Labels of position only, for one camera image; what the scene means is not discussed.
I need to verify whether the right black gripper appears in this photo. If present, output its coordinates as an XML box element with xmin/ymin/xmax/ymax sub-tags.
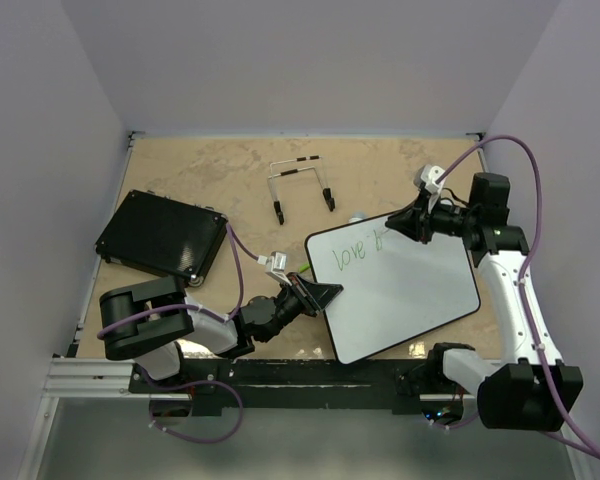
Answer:
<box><xmin>386</xmin><ymin>189</ymin><xmax>478</xmax><ymax>245</ymax></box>

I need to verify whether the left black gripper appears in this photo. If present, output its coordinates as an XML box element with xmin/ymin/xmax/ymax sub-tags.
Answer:
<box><xmin>260</xmin><ymin>272</ymin><xmax>342</xmax><ymax>343</ymax></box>

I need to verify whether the white rectangular whiteboard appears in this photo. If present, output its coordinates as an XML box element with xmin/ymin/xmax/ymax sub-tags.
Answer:
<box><xmin>305</xmin><ymin>216</ymin><xmax>481</xmax><ymax>364</ymax></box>

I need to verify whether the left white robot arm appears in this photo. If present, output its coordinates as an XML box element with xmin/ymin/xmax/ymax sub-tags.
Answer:
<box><xmin>97</xmin><ymin>272</ymin><xmax>344</xmax><ymax>392</ymax></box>

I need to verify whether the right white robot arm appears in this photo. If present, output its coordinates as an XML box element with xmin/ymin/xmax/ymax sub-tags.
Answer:
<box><xmin>385</xmin><ymin>165</ymin><xmax>584</xmax><ymax>433</ymax></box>

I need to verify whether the black flat case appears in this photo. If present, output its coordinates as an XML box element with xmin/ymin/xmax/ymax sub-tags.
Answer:
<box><xmin>95</xmin><ymin>190</ymin><xmax>228</xmax><ymax>287</ymax></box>

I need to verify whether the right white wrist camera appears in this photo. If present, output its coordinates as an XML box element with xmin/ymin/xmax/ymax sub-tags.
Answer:
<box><xmin>413</xmin><ymin>164</ymin><xmax>446</xmax><ymax>213</ymax></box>

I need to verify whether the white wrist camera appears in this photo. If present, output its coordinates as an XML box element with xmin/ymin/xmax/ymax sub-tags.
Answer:
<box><xmin>413</xmin><ymin>164</ymin><xmax>446</xmax><ymax>213</ymax></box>
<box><xmin>257</xmin><ymin>251</ymin><xmax>292</xmax><ymax>285</ymax></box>

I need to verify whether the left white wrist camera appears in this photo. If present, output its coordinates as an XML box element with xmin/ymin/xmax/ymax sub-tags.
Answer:
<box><xmin>257</xmin><ymin>251</ymin><xmax>292</xmax><ymax>285</ymax></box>

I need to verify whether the black wire easel stand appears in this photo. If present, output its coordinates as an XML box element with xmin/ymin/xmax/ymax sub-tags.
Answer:
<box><xmin>267</xmin><ymin>155</ymin><xmax>336</xmax><ymax>226</ymax></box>

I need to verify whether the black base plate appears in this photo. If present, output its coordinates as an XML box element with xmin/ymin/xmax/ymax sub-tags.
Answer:
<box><xmin>128</xmin><ymin>357</ymin><xmax>486</xmax><ymax>417</ymax></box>

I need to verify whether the aluminium frame rail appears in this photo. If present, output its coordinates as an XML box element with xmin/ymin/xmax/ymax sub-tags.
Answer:
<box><xmin>17</xmin><ymin>355</ymin><xmax>136</xmax><ymax>480</ymax></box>

